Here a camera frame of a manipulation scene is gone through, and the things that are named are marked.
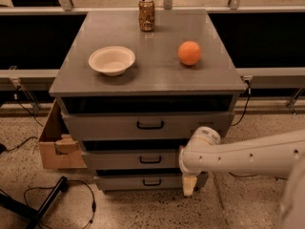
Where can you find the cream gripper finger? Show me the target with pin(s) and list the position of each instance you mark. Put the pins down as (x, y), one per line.
(188, 183)

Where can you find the grey drawer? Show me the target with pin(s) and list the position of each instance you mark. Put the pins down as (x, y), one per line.
(90, 127)
(138, 182)
(132, 159)

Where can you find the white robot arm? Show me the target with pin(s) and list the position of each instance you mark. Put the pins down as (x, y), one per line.
(275, 156)

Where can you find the grey bottom drawer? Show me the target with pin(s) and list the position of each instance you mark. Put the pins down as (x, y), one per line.
(138, 182)

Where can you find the grey top drawer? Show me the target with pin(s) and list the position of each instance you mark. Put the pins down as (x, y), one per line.
(90, 127)

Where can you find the grey drawer cabinet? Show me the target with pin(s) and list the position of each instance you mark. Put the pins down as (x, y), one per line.
(156, 83)

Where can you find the orange fruit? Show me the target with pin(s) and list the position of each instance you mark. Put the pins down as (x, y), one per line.
(189, 53)

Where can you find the cardboard box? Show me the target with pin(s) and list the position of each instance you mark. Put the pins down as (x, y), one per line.
(57, 148)

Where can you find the white paper bowl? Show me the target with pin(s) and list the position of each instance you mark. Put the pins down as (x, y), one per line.
(112, 61)

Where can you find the black stand leg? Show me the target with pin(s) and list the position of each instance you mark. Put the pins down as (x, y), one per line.
(35, 204)

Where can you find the gold soda can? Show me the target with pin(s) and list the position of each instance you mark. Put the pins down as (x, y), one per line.
(146, 15)

